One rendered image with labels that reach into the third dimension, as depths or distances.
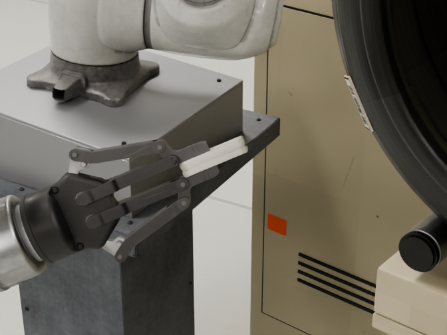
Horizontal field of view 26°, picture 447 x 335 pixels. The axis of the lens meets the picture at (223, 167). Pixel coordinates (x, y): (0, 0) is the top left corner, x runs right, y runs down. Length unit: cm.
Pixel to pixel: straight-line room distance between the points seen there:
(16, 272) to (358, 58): 40
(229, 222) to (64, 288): 101
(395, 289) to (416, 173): 15
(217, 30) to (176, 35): 8
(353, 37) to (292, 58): 97
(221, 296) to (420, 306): 147
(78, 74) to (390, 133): 82
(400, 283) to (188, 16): 65
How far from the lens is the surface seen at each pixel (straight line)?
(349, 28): 95
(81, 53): 165
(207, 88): 173
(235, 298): 247
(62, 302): 188
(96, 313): 184
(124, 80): 169
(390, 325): 108
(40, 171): 163
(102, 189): 98
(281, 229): 210
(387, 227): 193
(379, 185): 190
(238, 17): 154
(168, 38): 160
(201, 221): 278
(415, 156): 95
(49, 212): 98
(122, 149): 98
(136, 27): 161
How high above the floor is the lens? 144
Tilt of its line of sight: 28 degrees down
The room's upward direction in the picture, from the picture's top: straight up
